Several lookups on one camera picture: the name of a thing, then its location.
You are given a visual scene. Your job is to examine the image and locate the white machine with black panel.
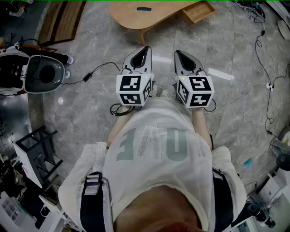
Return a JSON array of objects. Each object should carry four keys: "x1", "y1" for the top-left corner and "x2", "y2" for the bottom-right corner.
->
[{"x1": 0, "y1": 48, "x2": 30, "y2": 96}]

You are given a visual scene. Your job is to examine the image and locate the person's white shirt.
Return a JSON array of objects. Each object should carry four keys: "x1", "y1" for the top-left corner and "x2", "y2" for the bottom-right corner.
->
[{"x1": 58, "y1": 97, "x2": 247, "y2": 232}]

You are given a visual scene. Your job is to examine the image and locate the brown wooden panels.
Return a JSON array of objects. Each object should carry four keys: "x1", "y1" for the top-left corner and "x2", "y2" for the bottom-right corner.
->
[{"x1": 38, "y1": 0, "x2": 87, "y2": 46}]

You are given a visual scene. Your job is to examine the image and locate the person's black harness strap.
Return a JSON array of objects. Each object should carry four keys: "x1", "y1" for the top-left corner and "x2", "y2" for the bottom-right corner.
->
[
  {"x1": 79, "y1": 142, "x2": 114, "y2": 232},
  {"x1": 210, "y1": 166, "x2": 235, "y2": 227}
]

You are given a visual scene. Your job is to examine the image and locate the black camera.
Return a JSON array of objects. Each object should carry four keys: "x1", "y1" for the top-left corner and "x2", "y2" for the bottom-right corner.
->
[{"x1": 246, "y1": 202, "x2": 276, "y2": 229}]

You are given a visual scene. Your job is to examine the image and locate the round white device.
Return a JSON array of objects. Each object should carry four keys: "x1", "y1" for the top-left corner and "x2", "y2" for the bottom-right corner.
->
[{"x1": 277, "y1": 19, "x2": 290, "y2": 41}]

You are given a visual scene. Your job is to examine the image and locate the white cable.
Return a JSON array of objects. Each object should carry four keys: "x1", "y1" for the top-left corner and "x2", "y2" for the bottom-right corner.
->
[{"x1": 205, "y1": 82, "x2": 268, "y2": 116}]

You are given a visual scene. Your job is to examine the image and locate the wooden table top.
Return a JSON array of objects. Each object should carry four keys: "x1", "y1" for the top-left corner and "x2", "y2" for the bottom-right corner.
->
[{"x1": 108, "y1": 0, "x2": 217, "y2": 46}]

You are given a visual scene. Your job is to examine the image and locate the wooden drawer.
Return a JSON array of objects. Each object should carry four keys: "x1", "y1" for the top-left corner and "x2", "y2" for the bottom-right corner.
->
[{"x1": 180, "y1": 0, "x2": 217, "y2": 26}]

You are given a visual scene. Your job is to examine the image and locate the person's right forearm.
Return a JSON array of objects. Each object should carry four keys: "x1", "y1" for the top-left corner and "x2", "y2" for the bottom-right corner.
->
[{"x1": 191, "y1": 106, "x2": 213, "y2": 151}]

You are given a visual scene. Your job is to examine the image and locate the long black cable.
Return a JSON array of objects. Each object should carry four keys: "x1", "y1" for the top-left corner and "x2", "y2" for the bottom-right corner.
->
[{"x1": 254, "y1": 29, "x2": 290, "y2": 136}]

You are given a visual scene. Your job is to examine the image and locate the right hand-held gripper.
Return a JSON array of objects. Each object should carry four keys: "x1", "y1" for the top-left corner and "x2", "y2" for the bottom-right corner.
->
[{"x1": 173, "y1": 50, "x2": 215, "y2": 109}]

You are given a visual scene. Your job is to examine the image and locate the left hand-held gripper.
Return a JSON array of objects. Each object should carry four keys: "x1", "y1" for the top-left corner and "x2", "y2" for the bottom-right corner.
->
[{"x1": 116, "y1": 46, "x2": 155, "y2": 107}]

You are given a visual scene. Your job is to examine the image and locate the black cable with adapter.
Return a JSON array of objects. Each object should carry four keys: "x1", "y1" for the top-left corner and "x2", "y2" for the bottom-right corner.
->
[{"x1": 58, "y1": 62, "x2": 122, "y2": 86}]

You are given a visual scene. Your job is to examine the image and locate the clear plastic bottle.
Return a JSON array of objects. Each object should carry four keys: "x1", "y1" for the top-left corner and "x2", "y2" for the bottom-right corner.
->
[{"x1": 269, "y1": 137, "x2": 290, "y2": 160}]

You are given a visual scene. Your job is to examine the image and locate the person's left forearm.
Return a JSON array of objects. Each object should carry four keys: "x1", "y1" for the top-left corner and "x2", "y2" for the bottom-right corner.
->
[{"x1": 106, "y1": 105, "x2": 136, "y2": 148}]

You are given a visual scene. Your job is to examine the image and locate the coiled black cable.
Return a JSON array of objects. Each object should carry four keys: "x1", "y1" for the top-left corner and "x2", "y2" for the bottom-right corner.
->
[{"x1": 109, "y1": 103, "x2": 136, "y2": 117}]

